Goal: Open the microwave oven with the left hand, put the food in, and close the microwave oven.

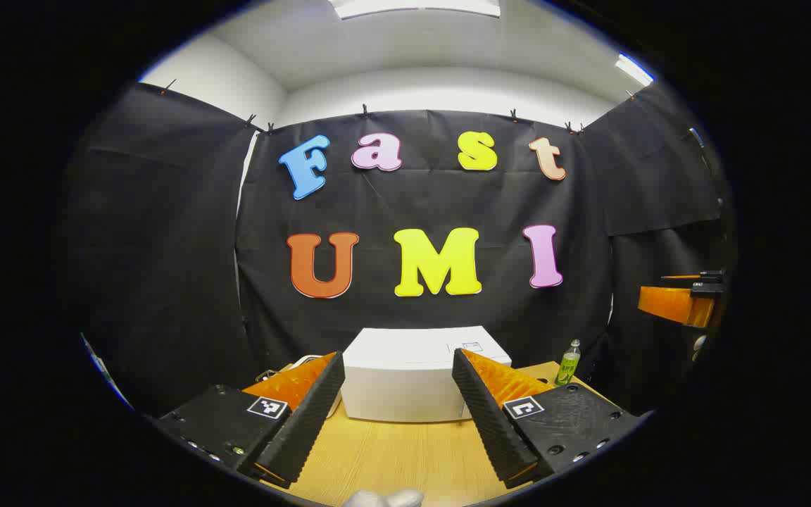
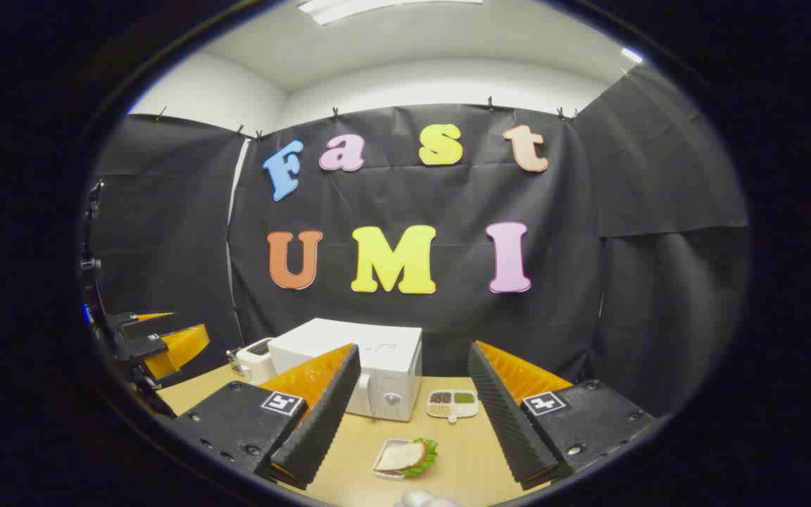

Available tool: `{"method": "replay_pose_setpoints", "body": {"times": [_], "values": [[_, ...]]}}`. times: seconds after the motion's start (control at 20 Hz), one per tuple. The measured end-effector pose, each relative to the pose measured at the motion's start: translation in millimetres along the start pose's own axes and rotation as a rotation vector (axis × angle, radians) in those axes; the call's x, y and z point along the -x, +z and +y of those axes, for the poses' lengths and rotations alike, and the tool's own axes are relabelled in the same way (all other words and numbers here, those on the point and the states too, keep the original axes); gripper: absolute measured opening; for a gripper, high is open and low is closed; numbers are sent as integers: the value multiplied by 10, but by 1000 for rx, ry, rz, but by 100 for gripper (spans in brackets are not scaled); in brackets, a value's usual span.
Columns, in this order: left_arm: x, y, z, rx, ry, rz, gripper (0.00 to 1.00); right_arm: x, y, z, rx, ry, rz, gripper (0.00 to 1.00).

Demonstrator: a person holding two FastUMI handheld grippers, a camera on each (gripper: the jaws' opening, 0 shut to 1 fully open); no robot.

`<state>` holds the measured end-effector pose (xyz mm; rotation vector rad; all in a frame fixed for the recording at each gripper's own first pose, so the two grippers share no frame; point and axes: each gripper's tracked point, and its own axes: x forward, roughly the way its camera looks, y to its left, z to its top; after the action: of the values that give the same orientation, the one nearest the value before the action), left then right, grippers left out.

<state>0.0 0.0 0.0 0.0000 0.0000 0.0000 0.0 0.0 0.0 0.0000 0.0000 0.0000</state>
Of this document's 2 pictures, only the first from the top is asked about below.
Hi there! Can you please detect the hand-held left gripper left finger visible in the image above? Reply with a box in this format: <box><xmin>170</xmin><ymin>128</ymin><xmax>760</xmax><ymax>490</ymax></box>
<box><xmin>156</xmin><ymin>351</ymin><xmax>346</xmax><ymax>490</ymax></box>

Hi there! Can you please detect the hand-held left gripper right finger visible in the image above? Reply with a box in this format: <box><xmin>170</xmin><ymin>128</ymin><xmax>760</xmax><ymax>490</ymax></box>
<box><xmin>451</xmin><ymin>348</ymin><xmax>642</xmax><ymax>490</ymax></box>

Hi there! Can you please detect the white microwave oven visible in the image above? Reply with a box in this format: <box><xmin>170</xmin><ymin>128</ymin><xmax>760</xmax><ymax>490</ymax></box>
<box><xmin>328</xmin><ymin>325</ymin><xmax>513</xmax><ymax>424</ymax></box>

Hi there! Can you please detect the green label drink bottle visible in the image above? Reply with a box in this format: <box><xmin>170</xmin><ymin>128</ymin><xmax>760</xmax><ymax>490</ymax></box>
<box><xmin>555</xmin><ymin>339</ymin><xmax>581</xmax><ymax>387</ymax></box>

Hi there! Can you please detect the black backdrop cloth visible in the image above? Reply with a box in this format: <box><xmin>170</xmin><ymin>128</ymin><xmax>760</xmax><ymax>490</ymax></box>
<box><xmin>61</xmin><ymin>81</ymin><xmax>730</xmax><ymax>418</ymax></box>

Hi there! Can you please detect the ceiling light panel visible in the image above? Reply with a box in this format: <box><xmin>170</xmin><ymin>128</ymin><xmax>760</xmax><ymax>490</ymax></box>
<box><xmin>615</xmin><ymin>54</ymin><xmax>655</xmax><ymax>87</ymax></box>
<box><xmin>328</xmin><ymin>0</ymin><xmax>502</xmax><ymax>20</ymax></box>

